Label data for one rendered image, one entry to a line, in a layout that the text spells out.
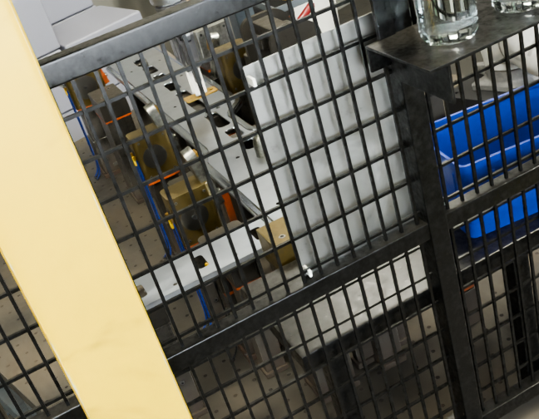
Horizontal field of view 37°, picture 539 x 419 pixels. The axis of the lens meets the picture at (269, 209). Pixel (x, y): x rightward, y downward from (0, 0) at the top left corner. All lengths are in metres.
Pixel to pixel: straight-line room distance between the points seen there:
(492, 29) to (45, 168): 0.50
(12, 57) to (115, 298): 0.26
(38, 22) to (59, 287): 2.67
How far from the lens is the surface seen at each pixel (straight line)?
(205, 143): 1.89
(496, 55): 2.21
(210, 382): 1.67
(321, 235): 1.06
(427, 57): 0.90
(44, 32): 3.44
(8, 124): 0.74
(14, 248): 0.78
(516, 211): 1.31
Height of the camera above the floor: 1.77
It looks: 30 degrees down
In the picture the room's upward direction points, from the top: 17 degrees counter-clockwise
